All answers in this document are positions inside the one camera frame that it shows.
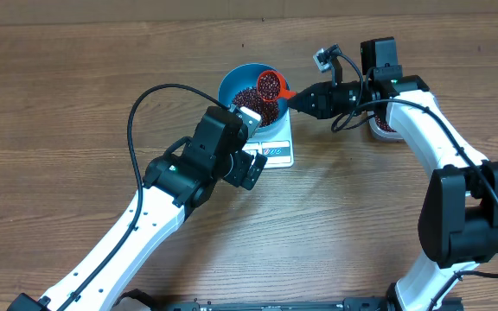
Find clear plastic food container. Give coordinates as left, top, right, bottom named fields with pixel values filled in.
left=367, top=111, right=403, bottom=143

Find red adzuki beans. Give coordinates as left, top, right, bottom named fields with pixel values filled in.
left=233, top=81, right=380, bottom=126

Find white digital kitchen scale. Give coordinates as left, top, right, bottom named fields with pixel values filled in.
left=243, top=111, right=295, bottom=169

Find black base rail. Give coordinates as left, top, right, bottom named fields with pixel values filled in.
left=112, top=288, right=464, bottom=311

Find red measuring scoop blue handle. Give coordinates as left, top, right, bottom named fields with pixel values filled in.
left=257, top=70, right=297, bottom=102

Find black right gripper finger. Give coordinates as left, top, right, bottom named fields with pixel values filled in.
left=287, top=101, right=316, bottom=117
left=287, top=85, right=318, bottom=106

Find teal plastic bowl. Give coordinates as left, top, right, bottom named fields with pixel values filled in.
left=218, top=63, right=289, bottom=134

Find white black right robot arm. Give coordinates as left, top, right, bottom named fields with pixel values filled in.
left=287, top=37, right=498, bottom=310

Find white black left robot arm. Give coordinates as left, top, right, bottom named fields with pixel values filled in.
left=9, top=106, right=266, bottom=310

